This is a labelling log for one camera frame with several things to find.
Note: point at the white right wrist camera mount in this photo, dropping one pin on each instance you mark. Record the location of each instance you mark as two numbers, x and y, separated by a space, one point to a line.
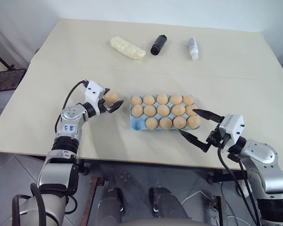
233 127

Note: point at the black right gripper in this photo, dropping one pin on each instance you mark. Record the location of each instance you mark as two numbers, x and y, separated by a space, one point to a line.
217 139

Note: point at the brown egg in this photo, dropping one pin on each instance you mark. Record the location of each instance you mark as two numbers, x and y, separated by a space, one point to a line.
111 98
137 110
136 100
188 100
179 122
165 123
175 99
163 110
190 111
178 110
148 99
152 123
193 122
162 98
149 110

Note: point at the black metal stand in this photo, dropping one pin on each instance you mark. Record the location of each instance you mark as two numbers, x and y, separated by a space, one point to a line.
7 78

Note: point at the cream plastic bag roll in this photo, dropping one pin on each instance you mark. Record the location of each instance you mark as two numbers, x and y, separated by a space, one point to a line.
127 48

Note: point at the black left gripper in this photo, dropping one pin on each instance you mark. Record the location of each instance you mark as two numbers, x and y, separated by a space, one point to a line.
103 106

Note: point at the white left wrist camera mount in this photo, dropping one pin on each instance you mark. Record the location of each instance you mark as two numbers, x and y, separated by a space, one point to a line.
93 90

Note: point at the blue egg carton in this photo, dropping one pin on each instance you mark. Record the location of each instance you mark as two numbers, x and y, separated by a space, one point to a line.
138 126

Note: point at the rusty metal bar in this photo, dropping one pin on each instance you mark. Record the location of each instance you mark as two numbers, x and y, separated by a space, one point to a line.
92 197

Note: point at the small clear plastic bottle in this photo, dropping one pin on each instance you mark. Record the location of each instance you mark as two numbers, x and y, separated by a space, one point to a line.
193 47

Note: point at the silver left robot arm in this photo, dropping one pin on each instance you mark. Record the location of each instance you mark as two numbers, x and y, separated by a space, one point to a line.
70 115

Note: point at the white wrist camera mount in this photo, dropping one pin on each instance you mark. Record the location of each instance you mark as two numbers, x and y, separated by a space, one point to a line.
93 90
233 127

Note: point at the dark rounded shape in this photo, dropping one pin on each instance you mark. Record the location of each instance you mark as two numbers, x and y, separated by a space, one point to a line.
165 202
113 204

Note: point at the black table frame bar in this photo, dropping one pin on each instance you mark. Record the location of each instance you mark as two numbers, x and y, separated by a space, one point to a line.
155 166

